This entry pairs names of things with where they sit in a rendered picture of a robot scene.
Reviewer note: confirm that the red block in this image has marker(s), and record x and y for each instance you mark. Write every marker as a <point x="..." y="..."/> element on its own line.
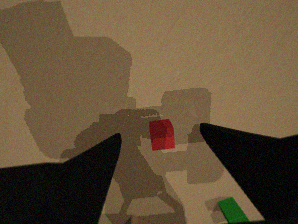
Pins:
<point x="162" y="134"/>

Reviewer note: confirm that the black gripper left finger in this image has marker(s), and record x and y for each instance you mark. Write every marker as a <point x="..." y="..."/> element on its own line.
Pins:
<point x="75" y="189"/>

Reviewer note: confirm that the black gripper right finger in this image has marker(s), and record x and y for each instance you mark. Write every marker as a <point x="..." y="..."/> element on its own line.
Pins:
<point x="265" y="167"/>

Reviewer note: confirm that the green block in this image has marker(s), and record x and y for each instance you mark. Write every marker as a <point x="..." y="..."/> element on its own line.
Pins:
<point x="230" y="209"/>
<point x="243" y="219"/>

